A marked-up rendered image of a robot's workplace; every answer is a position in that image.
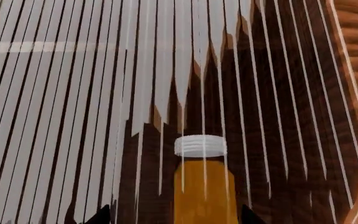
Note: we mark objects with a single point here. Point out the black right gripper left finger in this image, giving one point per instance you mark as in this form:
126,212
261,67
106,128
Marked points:
102,215

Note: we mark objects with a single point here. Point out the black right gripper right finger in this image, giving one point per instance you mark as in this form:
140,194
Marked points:
249,215

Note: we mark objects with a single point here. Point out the amber bottle with white cap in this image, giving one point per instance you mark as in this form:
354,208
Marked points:
204,186

